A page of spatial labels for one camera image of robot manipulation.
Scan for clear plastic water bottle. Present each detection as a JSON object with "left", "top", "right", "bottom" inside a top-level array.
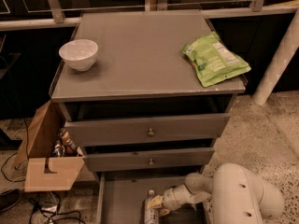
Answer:
[{"left": 144, "top": 189, "right": 159, "bottom": 224}]

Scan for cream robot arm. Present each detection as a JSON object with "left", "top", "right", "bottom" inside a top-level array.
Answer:
[{"left": 147, "top": 104, "right": 298, "bottom": 224}]

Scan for bottom grey drawer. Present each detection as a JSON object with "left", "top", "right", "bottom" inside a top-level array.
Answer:
[{"left": 97, "top": 172, "right": 210, "bottom": 224}]

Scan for grey drawer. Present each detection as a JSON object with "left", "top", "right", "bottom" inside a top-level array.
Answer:
[
  {"left": 65, "top": 113, "right": 230, "bottom": 147},
  {"left": 97, "top": 172, "right": 210, "bottom": 224},
  {"left": 83, "top": 147, "right": 215, "bottom": 172}
]

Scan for middle grey drawer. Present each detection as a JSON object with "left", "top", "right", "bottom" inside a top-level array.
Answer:
[{"left": 83, "top": 147, "right": 215, "bottom": 172}]

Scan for top grey drawer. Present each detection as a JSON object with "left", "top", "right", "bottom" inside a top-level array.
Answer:
[{"left": 65, "top": 113, "right": 230, "bottom": 147}]

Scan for grey drawer cabinet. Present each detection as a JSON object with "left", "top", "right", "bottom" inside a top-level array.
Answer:
[{"left": 49, "top": 10, "right": 249, "bottom": 224}]

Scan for items inside wooden box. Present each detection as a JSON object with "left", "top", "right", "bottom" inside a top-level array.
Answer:
[{"left": 51, "top": 128, "right": 82, "bottom": 157}]

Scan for wooden side box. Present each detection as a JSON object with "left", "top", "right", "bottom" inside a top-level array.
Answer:
[{"left": 12, "top": 101, "right": 83, "bottom": 192}]

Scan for green snack bag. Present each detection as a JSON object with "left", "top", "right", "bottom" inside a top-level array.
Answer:
[{"left": 182, "top": 32, "right": 250, "bottom": 88}]

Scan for white ceramic bowl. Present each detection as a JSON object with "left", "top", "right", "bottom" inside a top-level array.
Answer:
[{"left": 59, "top": 39, "right": 98, "bottom": 71}]

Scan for black floor cables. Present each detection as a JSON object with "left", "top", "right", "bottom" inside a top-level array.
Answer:
[{"left": 0, "top": 119, "right": 87, "bottom": 224}]

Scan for metal railing frame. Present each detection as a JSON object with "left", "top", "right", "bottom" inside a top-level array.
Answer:
[{"left": 0, "top": 0, "right": 299, "bottom": 31}]

